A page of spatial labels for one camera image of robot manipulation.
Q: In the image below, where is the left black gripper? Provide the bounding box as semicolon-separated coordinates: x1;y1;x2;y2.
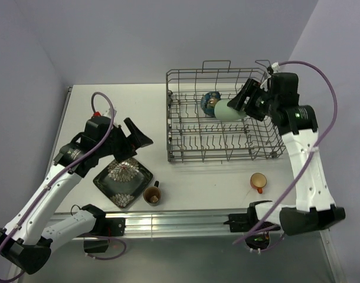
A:
97;118;152;163

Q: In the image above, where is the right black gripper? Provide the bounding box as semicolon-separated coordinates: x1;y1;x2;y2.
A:
227;78;279;121

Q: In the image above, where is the mint green cup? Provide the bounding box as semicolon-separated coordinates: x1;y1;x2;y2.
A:
215;99;247;122

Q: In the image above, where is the blue patterned bowl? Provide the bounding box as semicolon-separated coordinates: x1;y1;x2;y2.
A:
200;91;221;117

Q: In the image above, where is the black ceramic mug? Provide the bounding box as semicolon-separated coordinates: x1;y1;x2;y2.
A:
143;180;162;206

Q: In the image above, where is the small orange cup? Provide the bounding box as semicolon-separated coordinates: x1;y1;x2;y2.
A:
250;172;267;194

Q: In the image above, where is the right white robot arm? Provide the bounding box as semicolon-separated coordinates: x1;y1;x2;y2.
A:
228;73;346;236

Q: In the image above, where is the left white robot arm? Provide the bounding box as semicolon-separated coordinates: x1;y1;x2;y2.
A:
0;116;153;275

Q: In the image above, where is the black floral square plate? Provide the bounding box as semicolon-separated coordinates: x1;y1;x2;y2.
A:
93;158;153;209

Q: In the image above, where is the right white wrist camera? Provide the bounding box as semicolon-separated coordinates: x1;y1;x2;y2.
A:
260;62;280;89

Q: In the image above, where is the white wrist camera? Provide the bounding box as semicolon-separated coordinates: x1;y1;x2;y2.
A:
260;62;280;89
93;108;117;120

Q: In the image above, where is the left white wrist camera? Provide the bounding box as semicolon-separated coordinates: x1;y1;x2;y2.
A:
93;108;117;120

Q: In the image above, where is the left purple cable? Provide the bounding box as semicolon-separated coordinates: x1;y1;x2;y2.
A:
0;92;127;281

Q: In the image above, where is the purple cable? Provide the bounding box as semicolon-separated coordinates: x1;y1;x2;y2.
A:
232;60;337;245
0;92;127;281

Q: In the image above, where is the grey wire dish rack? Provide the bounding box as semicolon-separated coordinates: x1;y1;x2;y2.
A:
166;60;286;163

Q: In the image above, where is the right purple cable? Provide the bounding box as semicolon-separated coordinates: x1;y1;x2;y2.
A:
232;60;337;245

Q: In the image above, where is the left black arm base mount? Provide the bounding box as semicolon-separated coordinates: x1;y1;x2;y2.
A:
83;218;126;254

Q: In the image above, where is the aluminium table edge rail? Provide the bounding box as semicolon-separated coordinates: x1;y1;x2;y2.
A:
14;210;330;239

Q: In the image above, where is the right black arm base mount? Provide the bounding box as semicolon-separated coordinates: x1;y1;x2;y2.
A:
224;200;280;254

